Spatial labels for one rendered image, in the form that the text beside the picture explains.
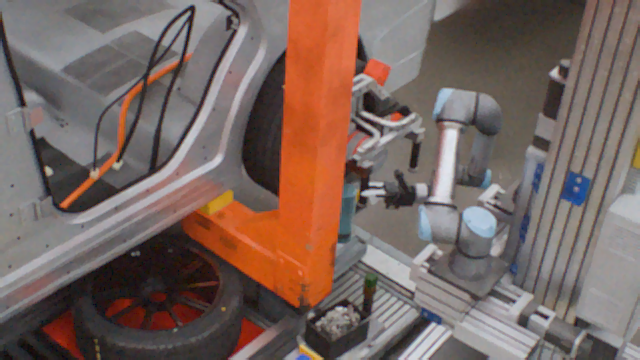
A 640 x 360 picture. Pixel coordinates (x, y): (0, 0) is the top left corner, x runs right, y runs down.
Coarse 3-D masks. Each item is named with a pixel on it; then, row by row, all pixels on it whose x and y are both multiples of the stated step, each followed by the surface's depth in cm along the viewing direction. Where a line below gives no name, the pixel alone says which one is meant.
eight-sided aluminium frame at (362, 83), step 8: (360, 80) 365; (368, 80) 363; (376, 80) 367; (360, 88) 359; (368, 88) 364; (376, 88) 369; (352, 96) 358; (376, 96) 377; (384, 96) 377; (376, 104) 386; (376, 128) 393; (384, 128) 390; (352, 176) 395; (360, 176) 394; (352, 184) 391
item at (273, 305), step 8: (256, 288) 392; (264, 288) 393; (264, 296) 391; (272, 296) 389; (280, 296) 389; (264, 304) 393; (272, 304) 389; (280, 304) 386; (288, 304) 381; (320, 304) 383; (264, 312) 396; (272, 312) 392; (280, 312) 388; (288, 312) 384; (296, 312) 379; (304, 312) 378; (296, 320) 385; (304, 320) 391; (296, 328) 388; (304, 328) 394; (304, 336) 392
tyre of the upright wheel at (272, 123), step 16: (272, 80) 359; (272, 96) 356; (256, 112) 359; (272, 112) 355; (256, 128) 359; (272, 128) 354; (256, 144) 361; (272, 144) 356; (256, 160) 365; (272, 160) 359; (256, 176) 373; (272, 176) 364; (272, 192) 378
